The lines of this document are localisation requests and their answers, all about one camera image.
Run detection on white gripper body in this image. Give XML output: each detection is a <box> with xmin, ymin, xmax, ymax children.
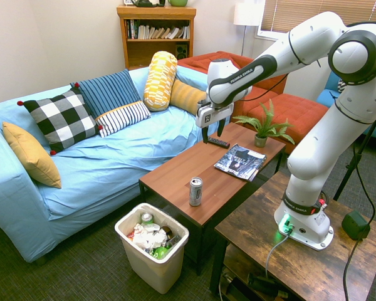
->
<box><xmin>195</xmin><ymin>99</ymin><xmax>235</xmax><ymax>129</ymax></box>

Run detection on slim white floral drink can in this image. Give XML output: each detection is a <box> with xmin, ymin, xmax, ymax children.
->
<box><xmin>189</xmin><ymin>177</ymin><xmax>204</xmax><ymax>208</ymax></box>

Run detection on cream plastic trash bin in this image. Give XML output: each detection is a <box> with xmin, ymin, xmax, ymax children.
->
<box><xmin>114</xmin><ymin>203</ymin><xmax>190</xmax><ymax>295</ymax></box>

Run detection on black remote control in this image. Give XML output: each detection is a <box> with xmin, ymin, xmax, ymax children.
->
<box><xmin>207</xmin><ymin>136</ymin><xmax>231</xmax><ymax>149</ymax></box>

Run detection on orange striped pillow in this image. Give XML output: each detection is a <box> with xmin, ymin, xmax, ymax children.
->
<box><xmin>169</xmin><ymin>78</ymin><xmax>207</xmax><ymax>116</ymax></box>

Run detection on dark cover magazine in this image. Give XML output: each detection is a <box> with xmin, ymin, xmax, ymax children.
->
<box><xmin>213</xmin><ymin>143</ymin><xmax>268</xmax><ymax>182</ymax></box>

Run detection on potted green fern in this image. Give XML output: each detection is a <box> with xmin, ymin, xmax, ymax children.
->
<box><xmin>232</xmin><ymin>98</ymin><xmax>296</xmax><ymax>149</ymax></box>

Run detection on yellow patterned bolster pillow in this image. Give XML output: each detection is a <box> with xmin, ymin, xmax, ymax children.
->
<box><xmin>142</xmin><ymin>51</ymin><xmax>179</xmax><ymax>112</ymax></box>

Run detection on orange ottoman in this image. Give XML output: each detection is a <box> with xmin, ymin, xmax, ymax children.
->
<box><xmin>238</xmin><ymin>93</ymin><xmax>330</xmax><ymax>155</ymax></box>

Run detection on small black speaker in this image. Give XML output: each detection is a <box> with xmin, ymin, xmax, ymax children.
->
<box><xmin>175</xmin><ymin>43</ymin><xmax>189</xmax><ymax>60</ymax></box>

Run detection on wooden bookshelf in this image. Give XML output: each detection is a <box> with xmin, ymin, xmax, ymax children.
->
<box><xmin>116</xmin><ymin>5</ymin><xmax>197</xmax><ymax>71</ymax></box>

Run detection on light blue sofa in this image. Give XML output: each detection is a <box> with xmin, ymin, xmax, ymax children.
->
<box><xmin>0</xmin><ymin>65</ymin><xmax>208</xmax><ymax>263</ymax></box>

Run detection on row of books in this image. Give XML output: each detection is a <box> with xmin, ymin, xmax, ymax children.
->
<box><xmin>126</xmin><ymin>19</ymin><xmax>191</xmax><ymax>41</ymax></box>

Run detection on blue striped pillow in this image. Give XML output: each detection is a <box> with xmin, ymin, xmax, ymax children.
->
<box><xmin>70</xmin><ymin>68</ymin><xmax>152</xmax><ymax>139</ymax></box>

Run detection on rustic wooden robot table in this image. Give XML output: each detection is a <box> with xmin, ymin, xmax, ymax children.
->
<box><xmin>209</xmin><ymin>171</ymin><xmax>376</xmax><ymax>301</ymax></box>

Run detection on white floor lamp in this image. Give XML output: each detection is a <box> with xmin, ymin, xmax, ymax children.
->
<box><xmin>233</xmin><ymin>0</ymin><xmax>266</xmax><ymax>57</ymax></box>

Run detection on blue chair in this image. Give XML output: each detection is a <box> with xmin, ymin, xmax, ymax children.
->
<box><xmin>316</xmin><ymin>59</ymin><xmax>376</xmax><ymax>142</ymax></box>

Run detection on crumpled white tissue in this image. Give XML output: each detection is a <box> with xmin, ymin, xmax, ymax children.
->
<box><xmin>132</xmin><ymin>223</ymin><xmax>169</xmax><ymax>251</ymax></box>

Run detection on green printed wrapper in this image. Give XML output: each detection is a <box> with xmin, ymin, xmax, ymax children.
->
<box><xmin>152</xmin><ymin>246</ymin><xmax>170</xmax><ymax>260</ymax></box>

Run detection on black white shelf ornament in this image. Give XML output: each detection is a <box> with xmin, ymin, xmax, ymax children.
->
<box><xmin>130</xmin><ymin>0</ymin><xmax>166</xmax><ymax>8</ymax></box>

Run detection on wooden window blinds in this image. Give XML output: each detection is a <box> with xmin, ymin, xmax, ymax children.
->
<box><xmin>261</xmin><ymin>0</ymin><xmax>376</xmax><ymax>36</ymax></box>

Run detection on black white checkered pillow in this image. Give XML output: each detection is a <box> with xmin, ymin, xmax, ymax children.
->
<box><xmin>17</xmin><ymin>82</ymin><xmax>104</xmax><ymax>156</ymax></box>

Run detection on black power strip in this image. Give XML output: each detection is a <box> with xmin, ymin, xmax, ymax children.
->
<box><xmin>246</xmin><ymin>272</ymin><xmax>290</xmax><ymax>299</ymax></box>

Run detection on black power adapter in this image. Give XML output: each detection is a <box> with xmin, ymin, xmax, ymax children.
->
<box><xmin>341</xmin><ymin>210</ymin><xmax>371</xmax><ymax>241</ymax></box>

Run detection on plain mustard yellow pillow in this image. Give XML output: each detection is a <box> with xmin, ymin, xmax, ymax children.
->
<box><xmin>2</xmin><ymin>121</ymin><xmax>63</xmax><ymax>189</ymax></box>

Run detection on wooden coffee table black frame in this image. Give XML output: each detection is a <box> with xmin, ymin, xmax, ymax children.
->
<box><xmin>138</xmin><ymin>121</ymin><xmax>286</xmax><ymax>277</ymax></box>

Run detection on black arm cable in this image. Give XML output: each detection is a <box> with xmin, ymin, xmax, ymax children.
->
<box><xmin>238</xmin><ymin>59</ymin><xmax>322</xmax><ymax>103</ymax></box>

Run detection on grey base cable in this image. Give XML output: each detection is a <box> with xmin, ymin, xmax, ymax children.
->
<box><xmin>264</xmin><ymin>231</ymin><xmax>293</xmax><ymax>278</ymax></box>

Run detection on black camera tripod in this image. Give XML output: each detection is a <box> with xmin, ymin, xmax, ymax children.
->
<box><xmin>333</xmin><ymin>112</ymin><xmax>376</xmax><ymax>201</ymax></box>

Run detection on black power cable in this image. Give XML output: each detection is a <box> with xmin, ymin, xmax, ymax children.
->
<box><xmin>343</xmin><ymin>137</ymin><xmax>376</xmax><ymax>301</ymax></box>

